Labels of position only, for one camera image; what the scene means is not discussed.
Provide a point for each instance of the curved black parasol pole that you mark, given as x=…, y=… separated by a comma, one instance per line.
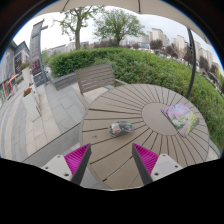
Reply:
x=192, y=66

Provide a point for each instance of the white flower planter box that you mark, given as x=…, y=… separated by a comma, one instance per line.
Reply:
x=26, y=75
x=30, y=105

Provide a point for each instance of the beige parasol canopy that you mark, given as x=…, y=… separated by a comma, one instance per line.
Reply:
x=140, y=8

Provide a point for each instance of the green hedge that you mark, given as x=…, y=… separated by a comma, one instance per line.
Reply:
x=150, y=66

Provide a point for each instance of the distant apartment buildings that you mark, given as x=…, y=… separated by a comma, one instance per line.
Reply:
x=156, y=35

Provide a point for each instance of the floral print mouse pad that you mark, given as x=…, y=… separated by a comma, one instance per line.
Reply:
x=180, y=118

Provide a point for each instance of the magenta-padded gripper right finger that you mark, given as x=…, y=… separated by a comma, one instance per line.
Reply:
x=165, y=166

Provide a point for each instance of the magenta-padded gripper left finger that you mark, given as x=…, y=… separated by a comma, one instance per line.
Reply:
x=58, y=166

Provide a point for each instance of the brown slatted outdoor chair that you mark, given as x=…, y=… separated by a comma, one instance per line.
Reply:
x=95, y=77

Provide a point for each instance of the round-crowned green tree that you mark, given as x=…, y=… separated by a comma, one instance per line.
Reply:
x=117, y=24

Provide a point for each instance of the bare-trunked green tree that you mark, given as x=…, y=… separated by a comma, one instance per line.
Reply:
x=77, y=30

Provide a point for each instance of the tall grey sign pillar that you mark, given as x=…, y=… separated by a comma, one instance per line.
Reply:
x=36, y=43

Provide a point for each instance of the transparent computer mouse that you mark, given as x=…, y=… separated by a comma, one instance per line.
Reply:
x=120, y=128

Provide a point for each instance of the grey storefront building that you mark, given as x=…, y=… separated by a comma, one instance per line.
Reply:
x=11, y=66

